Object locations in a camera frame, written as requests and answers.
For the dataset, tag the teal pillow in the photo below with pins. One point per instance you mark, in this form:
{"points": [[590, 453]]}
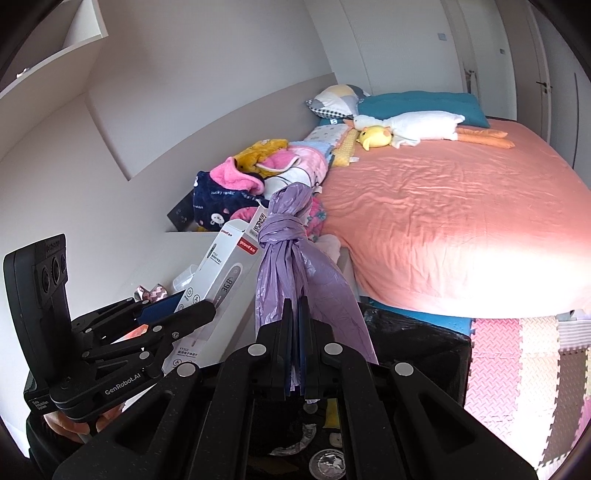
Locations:
{"points": [[415, 102]]}

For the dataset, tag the round foil bowl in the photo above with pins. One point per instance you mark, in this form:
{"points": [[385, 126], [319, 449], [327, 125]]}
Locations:
{"points": [[328, 466]]}

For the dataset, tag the white goose plush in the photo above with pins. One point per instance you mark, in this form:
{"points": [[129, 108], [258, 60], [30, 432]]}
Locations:
{"points": [[415, 122]]}

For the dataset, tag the pink fleece cloth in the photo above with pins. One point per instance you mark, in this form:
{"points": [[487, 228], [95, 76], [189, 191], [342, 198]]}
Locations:
{"points": [[231, 175]]}

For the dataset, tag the foam puzzle floor mats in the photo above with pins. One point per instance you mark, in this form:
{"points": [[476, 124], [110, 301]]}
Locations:
{"points": [[494, 350]]}

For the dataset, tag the mustard yellow plush blanket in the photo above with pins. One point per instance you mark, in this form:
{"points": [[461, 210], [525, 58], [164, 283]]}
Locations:
{"points": [[258, 150]]}

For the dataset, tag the small orange box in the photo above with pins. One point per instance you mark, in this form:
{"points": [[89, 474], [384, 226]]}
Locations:
{"points": [[134, 333]]}

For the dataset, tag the bed with pink sheet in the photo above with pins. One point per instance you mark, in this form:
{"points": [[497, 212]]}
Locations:
{"points": [[438, 207]]}

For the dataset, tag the yellow patterned small pillow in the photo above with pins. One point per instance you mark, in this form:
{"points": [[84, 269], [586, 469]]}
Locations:
{"points": [[344, 150]]}

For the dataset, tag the pink and white blanket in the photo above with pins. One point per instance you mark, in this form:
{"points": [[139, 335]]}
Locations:
{"points": [[300, 173]]}

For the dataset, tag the long yellow cardboard box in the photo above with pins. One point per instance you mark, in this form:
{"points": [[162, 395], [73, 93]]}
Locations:
{"points": [[331, 413]]}

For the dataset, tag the yellow duck plush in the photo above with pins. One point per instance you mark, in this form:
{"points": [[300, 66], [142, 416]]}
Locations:
{"points": [[375, 136]]}

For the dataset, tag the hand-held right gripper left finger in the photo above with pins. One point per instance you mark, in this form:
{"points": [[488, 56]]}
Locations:
{"points": [[279, 360]]}

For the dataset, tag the purple plastic bag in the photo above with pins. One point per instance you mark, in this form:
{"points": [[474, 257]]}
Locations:
{"points": [[295, 258]]}

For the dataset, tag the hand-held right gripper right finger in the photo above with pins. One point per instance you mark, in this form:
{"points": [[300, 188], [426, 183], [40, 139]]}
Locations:
{"points": [[318, 360]]}

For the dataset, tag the person's left hand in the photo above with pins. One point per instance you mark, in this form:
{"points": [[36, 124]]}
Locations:
{"points": [[69, 429]]}

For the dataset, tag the white patterned pillow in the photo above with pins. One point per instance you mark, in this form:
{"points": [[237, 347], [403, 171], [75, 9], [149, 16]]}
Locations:
{"points": [[323, 134]]}

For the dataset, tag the pink patterned wrapper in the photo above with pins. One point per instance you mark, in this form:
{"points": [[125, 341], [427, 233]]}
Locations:
{"points": [[150, 291]]}

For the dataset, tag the black wall outlet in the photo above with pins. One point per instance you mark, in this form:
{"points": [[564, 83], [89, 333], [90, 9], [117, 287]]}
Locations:
{"points": [[180, 214]]}

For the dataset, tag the black trash bag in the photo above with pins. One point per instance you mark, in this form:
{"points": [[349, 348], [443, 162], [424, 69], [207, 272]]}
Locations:
{"points": [[415, 341]]}

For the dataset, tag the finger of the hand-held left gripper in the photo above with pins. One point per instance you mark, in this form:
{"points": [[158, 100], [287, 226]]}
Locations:
{"points": [[194, 316], [159, 308]]}

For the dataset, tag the checked patchwork pillow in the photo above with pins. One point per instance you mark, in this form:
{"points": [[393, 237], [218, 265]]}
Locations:
{"points": [[334, 99]]}

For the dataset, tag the white wall shelf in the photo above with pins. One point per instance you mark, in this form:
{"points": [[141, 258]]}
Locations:
{"points": [[87, 23]]}

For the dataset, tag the pink floral cloth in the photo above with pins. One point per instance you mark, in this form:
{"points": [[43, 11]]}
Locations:
{"points": [[316, 214]]}

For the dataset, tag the white door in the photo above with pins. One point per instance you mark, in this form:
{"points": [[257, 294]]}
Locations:
{"points": [[558, 69]]}

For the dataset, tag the long white cardboard box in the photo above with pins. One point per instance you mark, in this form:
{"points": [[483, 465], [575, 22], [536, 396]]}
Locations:
{"points": [[226, 272]]}

